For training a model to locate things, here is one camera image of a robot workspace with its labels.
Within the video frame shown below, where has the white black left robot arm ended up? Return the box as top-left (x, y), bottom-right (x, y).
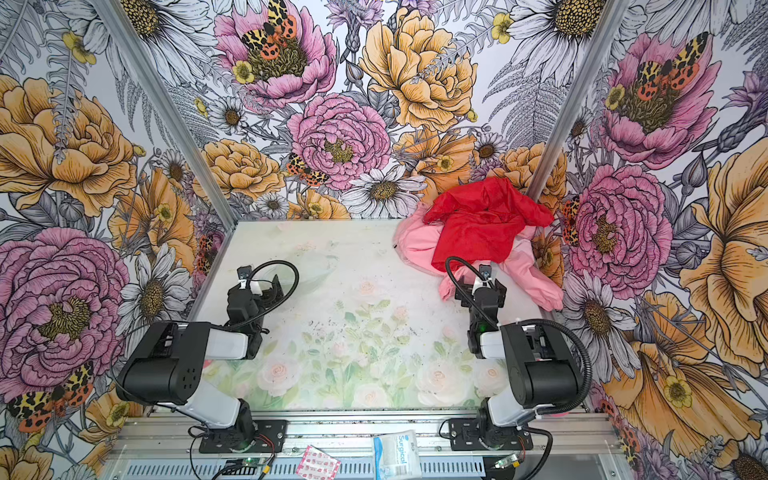
top-left (116, 260), bottom-right (300, 454)

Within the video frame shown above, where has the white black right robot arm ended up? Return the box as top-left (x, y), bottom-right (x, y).
top-left (445, 256), bottom-right (593, 451)

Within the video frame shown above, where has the red cloth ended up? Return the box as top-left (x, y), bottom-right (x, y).
top-left (423, 177), bottom-right (554, 272)

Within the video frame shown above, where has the pink cloth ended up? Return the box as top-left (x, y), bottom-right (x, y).
top-left (393, 203), bottom-right (564, 311)

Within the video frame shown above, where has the green circuit board left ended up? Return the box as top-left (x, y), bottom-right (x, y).
top-left (227, 457), bottom-right (269, 471)

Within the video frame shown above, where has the green circuit board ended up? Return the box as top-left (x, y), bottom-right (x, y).
top-left (494, 453), bottom-right (521, 470)
top-left (227, 457), bottom-right (269, 471)

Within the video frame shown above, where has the green circuit board right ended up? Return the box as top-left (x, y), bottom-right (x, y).
top-left (494, 453), bottom-right (521, 470)

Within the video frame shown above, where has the red white patterned packet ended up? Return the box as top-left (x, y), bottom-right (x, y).
top-left (296, 445), bottom-right (341, 480)

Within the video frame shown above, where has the white surgical packet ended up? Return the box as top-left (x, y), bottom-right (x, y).
top-left (373, 430), bottom-right (422, 480)

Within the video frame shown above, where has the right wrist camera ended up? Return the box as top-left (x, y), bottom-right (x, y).
top-left (477, 264), bottom-right (493, 288)

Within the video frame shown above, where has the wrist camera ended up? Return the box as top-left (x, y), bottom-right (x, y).
top-left (236, 265), bottom-right (253, 289)
top-left (477, 264), bottom-right (493, 288)

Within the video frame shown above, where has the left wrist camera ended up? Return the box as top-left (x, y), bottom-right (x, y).
top-left (236, 265), bottom-right (253, 289)

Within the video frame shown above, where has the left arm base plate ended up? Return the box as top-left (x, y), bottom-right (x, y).
top-left (199, 419), bottom-right (288, 454)

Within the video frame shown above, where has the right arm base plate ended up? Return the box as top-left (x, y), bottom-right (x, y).
top-left (439, 418), bottom-right (533, 452)

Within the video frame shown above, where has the aluminium front rail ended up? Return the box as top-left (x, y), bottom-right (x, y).
top-left (101, 409), bottom-right (633, 479)

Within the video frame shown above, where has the left aluminium corner post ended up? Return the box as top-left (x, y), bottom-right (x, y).
top-left (94, 1), bottom-right (238, 233)

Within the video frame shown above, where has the aluminium corner post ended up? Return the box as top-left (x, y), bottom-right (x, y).
top-left (94, 1), bottom-right (238, 233)
top-left (526, 0), bottom-right (630, 201)

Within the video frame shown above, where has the right aluminium corner post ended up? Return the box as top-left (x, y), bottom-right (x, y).
top-left (526, 0), bottom-right (630, 201)

